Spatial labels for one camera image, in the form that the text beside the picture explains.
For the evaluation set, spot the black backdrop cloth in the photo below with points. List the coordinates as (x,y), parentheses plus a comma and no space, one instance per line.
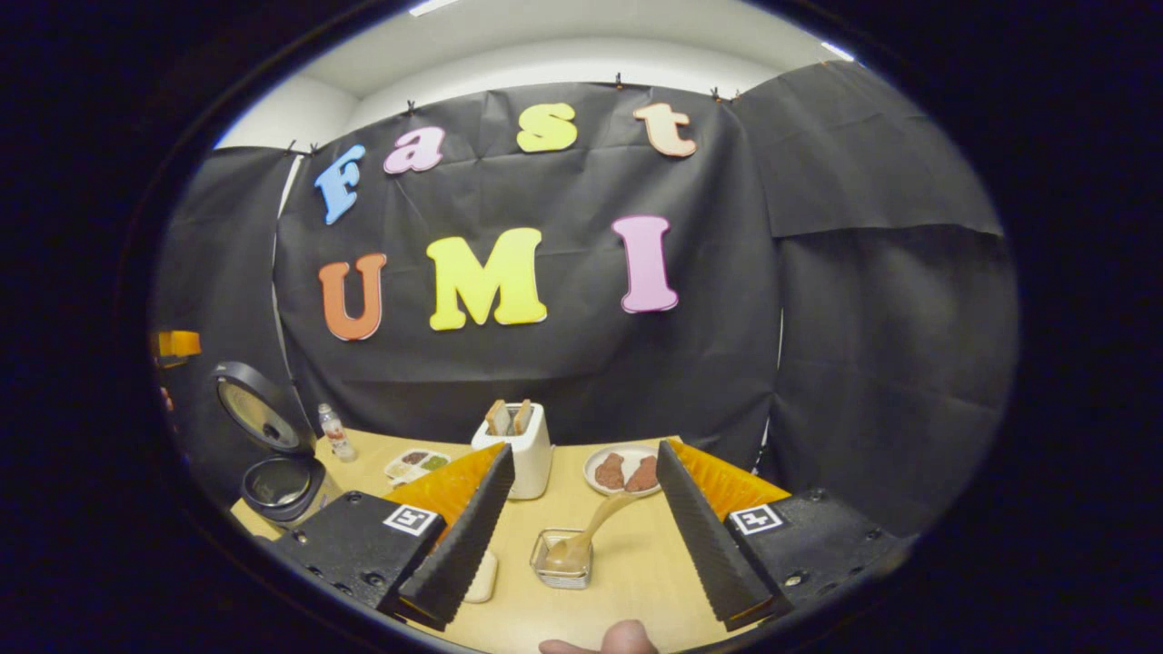
(581,363)

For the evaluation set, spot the wooden spoon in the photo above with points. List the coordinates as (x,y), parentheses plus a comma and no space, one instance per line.
(568,551)

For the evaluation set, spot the white toaster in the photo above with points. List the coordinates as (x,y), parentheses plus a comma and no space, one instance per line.
(531,463)

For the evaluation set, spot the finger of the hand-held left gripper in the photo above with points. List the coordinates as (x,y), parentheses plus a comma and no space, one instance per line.
(177,345)

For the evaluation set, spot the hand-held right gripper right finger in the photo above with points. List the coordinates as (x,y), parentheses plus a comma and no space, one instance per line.
(709,545)

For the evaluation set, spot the white round plate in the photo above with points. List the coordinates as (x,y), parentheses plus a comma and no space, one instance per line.
(627,450)

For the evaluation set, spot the clear glass dish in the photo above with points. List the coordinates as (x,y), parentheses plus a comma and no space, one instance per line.
(482,581)

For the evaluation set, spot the brown meat piece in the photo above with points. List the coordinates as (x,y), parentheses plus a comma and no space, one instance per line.
(610,472)
(643,474)

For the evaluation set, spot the small clear bottle red label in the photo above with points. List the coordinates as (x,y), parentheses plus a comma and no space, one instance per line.
(338,438)

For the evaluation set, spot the white divided bean tray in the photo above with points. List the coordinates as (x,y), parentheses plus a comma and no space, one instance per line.
(400,472)

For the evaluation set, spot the ceiling light panel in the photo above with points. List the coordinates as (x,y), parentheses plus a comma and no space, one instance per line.
(838,52)
(432,6)

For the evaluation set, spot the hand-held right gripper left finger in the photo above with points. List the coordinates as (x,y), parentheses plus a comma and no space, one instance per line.
(459,545)

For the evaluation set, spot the dark grey rice cooker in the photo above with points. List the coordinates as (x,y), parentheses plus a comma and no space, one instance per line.
(277,486)

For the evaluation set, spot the toast slice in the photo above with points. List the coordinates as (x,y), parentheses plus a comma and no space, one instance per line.
(497,418)
(522,416)

